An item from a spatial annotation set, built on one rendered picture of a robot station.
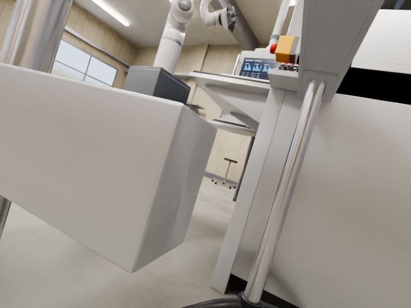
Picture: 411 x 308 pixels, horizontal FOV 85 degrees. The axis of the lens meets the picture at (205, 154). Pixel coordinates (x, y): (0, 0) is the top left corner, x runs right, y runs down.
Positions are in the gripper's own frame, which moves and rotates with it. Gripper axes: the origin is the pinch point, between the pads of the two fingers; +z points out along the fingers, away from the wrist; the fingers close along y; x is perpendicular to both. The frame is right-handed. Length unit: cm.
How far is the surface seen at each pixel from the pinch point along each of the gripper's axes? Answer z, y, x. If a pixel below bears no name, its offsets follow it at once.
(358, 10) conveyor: 84, -3, 2
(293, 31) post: 29.4, 7.0, -15.9
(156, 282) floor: 76, 74, 62
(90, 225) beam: 113, 2, 45
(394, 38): 51, 13, -42
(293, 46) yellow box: 42.3, 9.9, -9.0
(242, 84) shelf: 30.1, 23.0, 7.7
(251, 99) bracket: 28.2, 31.7, 3.7
